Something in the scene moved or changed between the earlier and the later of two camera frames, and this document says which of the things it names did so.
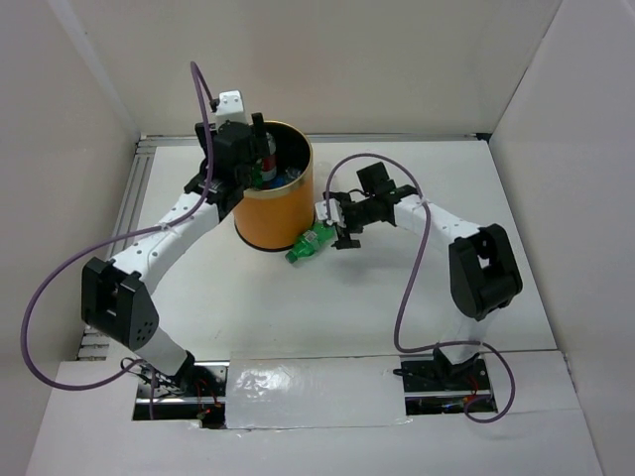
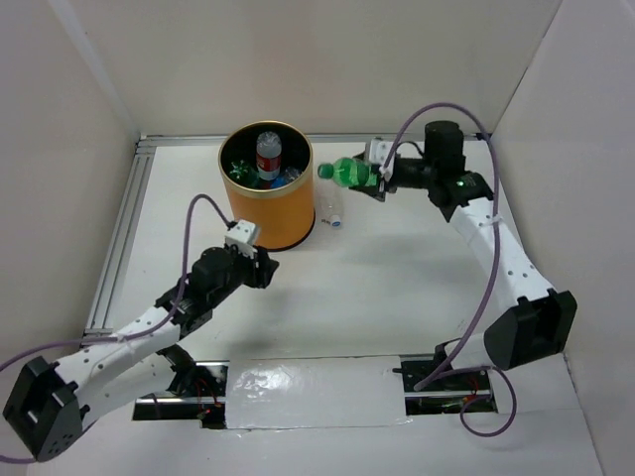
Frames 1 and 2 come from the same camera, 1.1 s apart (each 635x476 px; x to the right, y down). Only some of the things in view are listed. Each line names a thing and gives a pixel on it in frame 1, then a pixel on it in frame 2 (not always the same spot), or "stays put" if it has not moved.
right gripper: [344, 241] → [375, 191]
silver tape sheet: [320, 391] stays put
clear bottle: [293, 173] stays put
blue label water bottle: [278, 182] stays put
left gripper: [259, 146] → [260, 276]
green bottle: [319, 235] → [349, 172]
